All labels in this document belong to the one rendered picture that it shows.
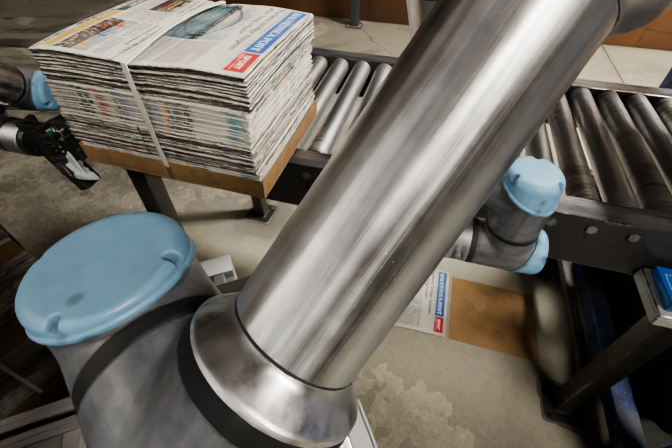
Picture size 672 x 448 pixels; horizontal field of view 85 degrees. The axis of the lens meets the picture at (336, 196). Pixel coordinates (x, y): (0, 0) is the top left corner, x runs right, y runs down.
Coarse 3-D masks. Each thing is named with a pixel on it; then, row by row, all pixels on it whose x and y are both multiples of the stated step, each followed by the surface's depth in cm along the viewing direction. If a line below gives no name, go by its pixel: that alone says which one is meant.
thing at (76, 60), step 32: (160, 0) 73; (192, 0) 73; (64, 32) 60; (96, 32) 60; (128, 32) 61; (64, 64) 57; (96, 64) 55; (64, 96) 62; (96, 96) 60; (96, 128) 65; (128, 128) 62
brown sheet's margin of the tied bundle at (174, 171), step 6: (156, 162) 66; (162, 162) 66; (168, 162) 65; (156, 168) 68; (162, 168) 67; (168, 168) 66; (174, 168) 66; (180, 168) 65; (162, 174) 68; (168, 174) 68; (174, 174) 67; (180, 174) 67; (180, 180) 68
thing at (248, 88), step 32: (224, 32) 61; (256, 32) 60; (288, 32) 60; (160, 64) 52; (192, 64) 51; (224, 64) 52; (256, 64) 52; (288, 64) 63; (160, 96) 56; (192, 96) 54; (224, 96) 52; (256, 96) 54; (288, 96) 66; (192, 128) 58; (224, 128) 56; (256, 128) 57; (288, 128) 70; (192, 160) 63; (224, 160) 60; (256, 160) 59
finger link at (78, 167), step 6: (66, 156) 72; (72, 156) 69; (72, 162) 71; (78, 162) 74; (72, 168) 73; (78, 168) 71; (84, 168) 73; (78, 174) 71; (84, 174) 71; (90, 174) 71; (96, 174) 71
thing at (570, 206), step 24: (288, 168) 74; (312, 168) 72; (288, 192) 79; (480, 216) 69; (552, 216) 64; (576, 216) 63; (600, 216) 62; (624, 216) 62; (648, 216) 62; (552, 240) 68; (576, 240) 66; (600, 240) 65; (624, 240) 63; (648, 240) 62; (600, 264) 68; (624, 264) 67; (648, 264) 65
